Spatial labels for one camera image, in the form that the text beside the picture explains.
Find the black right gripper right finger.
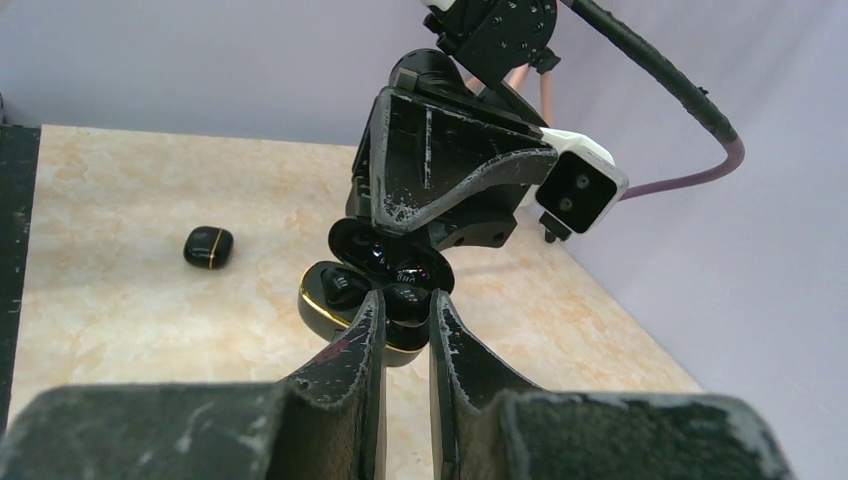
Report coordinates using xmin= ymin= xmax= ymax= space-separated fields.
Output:
xmin=429 ymin=290 xmax=794 ymax=479

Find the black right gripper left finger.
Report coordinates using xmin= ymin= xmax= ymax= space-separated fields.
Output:
xmin=1 ymin=291 xmax=387 ymax=479

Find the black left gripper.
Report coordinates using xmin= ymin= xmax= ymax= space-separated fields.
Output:
xmin=345 ymin=49 xmax=558 ymax=251

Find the black glossy earbud charging case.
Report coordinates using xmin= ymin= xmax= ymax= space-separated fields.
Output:
xmin=297 ymin=217 xmax=455 ymax=367

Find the black earbud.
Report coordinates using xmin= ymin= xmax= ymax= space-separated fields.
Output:
xmin=320 ymin=267 xmax=371 ymax=310
xmin=382 ymin=283 xmax=431 ymax=328

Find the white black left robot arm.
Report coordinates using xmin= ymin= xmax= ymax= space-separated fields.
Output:
xmin=331 ymin=1 xmax=557 ymax=250

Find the black case lid piece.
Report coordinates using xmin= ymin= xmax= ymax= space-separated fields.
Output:
xmin=183 ymin=226 xmax=234 ymax=270

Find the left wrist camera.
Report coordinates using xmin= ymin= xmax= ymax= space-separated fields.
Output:
xmin=533 ymin=127 xmax=630 ymax=243

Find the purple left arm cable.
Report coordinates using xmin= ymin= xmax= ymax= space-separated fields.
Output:
xmin=563 ymin=0 xmax=747 ymax=202

